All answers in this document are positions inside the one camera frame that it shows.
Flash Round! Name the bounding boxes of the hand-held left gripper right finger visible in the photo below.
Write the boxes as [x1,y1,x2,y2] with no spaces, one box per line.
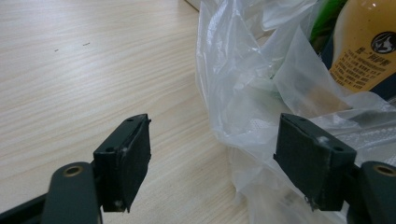
[273,112,358,213]

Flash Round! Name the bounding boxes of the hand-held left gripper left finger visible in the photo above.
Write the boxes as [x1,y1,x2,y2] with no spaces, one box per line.
[92,113,152,214]

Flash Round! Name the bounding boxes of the clear plastic bag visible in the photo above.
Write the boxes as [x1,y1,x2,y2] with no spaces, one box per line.
[195,0,396,224]

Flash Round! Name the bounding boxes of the orange juice bottle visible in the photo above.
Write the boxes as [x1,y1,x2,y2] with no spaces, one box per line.
[319,0,396,101]

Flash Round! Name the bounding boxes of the green snack packet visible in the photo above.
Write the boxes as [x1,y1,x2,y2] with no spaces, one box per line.
[309,0,348,54]

